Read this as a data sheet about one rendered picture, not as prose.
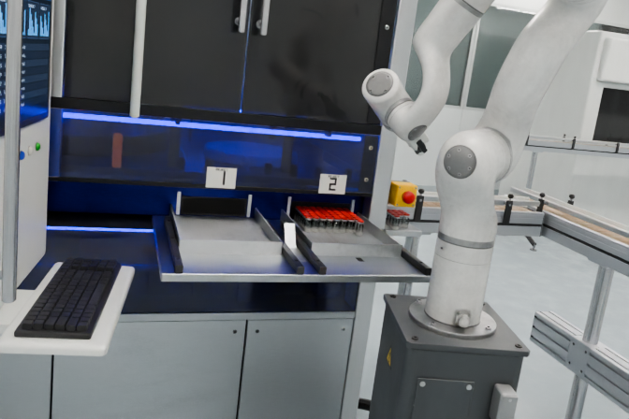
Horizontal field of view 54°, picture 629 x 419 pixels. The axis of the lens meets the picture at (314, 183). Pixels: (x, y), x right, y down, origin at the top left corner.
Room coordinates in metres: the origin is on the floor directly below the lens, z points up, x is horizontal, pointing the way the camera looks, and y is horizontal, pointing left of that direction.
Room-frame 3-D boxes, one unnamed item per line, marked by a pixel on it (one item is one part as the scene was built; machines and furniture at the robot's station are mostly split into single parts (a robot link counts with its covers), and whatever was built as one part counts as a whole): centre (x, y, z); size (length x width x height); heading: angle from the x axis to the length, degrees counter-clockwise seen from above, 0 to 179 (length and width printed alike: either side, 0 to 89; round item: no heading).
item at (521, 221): (2.16, -0.51, 0.92); 0.69 x 0.16 x 0.16; 108
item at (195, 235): (1.63, 0.24, 0.90); 0.34 x 0.26 x 0.04; 18
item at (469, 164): (1.24, -0.32, 1.16); 0.19 x 0.12 x 0.24; 148
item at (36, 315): (1.27, 0.50, 0.82); 0.40 x 0.14 x 0.02; 10
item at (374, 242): (1.74, -0.08, 0.90); 0.34 x 0.26 x 0.04; 18
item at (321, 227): (1.78, -0.07, 0.91); 0.18 x 0.02 x 0.05; 108
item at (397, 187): (1.93, -0.28, 1.00); 0.08 x 0.07 x 0.07; 18
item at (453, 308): (1.27, -0.34, 0.95); 0.19 x 0.19 x 0.18
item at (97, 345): (1.26, 0.53, 0.79); 0.45 x 0.28 x 0.03; 10
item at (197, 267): (1.62, 0.06, 0.87); 0.70 x 0.48 x 0.02; 108
